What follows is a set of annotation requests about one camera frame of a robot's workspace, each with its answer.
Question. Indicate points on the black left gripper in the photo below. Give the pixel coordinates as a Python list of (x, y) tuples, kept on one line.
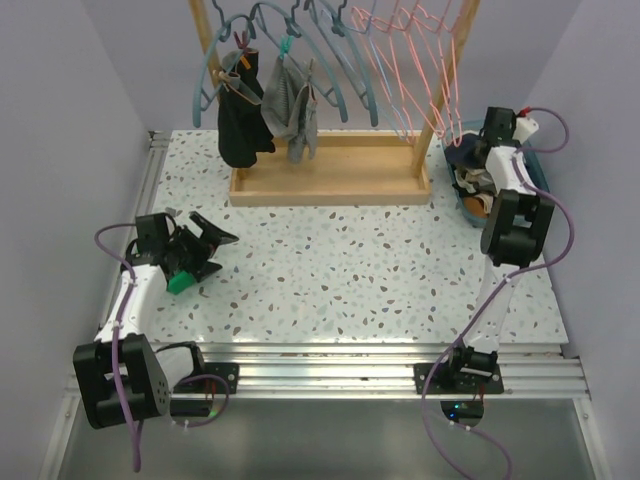
[(205, 246)]

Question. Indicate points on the navy underwear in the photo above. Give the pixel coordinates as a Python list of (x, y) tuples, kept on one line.
[(464, 155)]

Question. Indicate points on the teal clothes peg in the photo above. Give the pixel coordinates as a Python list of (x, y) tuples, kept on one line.
[(286, 42)]

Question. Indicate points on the blue wire hanger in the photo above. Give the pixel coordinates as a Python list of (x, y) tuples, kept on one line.
[(373, 21)]

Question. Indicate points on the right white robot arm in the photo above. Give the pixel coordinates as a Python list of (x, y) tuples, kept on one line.
[(512, 238)]

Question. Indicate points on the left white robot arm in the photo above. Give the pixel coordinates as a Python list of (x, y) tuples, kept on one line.
[(121, 377)]

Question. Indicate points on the pile of underwear in basin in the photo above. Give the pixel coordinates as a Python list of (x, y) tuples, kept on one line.
[(479, 190)]

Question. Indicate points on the black hanging underwear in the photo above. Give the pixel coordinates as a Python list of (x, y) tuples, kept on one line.
[(242, 130)]

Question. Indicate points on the teal plastic hanger left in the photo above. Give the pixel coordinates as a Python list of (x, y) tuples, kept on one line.
[(204, 95)]

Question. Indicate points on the grey striped hanging underwear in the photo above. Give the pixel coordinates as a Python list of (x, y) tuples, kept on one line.
[(289, 109)]

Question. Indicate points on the teal plastic laundry basin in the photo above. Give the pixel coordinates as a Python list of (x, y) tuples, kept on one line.
[(533, 167)]

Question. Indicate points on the green peg basket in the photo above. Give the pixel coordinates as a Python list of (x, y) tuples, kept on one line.
[(180, 282)]

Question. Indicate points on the wooden rack base tray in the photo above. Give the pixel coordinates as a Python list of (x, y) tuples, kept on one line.
[(350, 168)]

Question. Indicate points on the teal hangers middle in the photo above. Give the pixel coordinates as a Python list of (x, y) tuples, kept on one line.
[(333, 94)]

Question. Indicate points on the wooden rack right post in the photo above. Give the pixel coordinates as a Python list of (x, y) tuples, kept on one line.
[(444, 113)]

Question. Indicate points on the wooden rack post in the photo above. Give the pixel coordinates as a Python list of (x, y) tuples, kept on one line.
[(203, 27), (444, 113)]

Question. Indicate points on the pink wire hangers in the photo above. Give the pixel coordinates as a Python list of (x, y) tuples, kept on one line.
[(411, 45)]

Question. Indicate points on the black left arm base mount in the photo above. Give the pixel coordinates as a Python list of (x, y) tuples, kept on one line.
[(187, 371)]

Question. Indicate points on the aluminium extrusion rail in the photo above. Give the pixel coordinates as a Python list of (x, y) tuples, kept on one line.
[(311, 301)]

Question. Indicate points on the wooden rack left post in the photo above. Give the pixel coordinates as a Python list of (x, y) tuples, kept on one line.
[(203, 27)]

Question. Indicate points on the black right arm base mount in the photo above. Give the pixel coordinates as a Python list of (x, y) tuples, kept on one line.
[(446, 381)]

